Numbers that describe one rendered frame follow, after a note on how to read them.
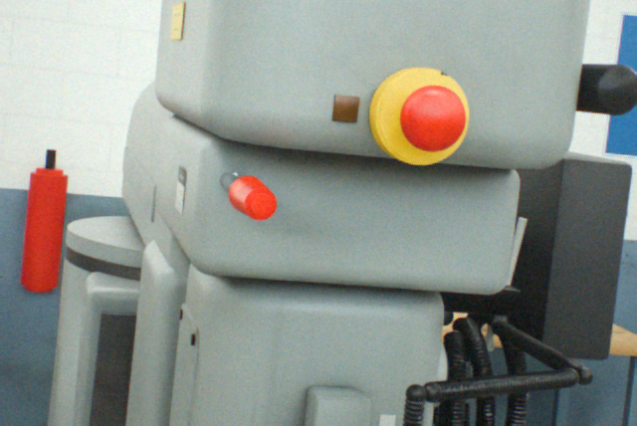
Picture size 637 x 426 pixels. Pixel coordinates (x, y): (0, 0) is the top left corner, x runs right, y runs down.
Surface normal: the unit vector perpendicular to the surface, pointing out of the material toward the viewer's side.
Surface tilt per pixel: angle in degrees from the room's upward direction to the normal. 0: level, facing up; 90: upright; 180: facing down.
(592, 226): 90
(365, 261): 90
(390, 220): 90
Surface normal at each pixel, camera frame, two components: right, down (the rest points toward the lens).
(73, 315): -0.70, -0.34
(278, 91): -0.08, 0.07
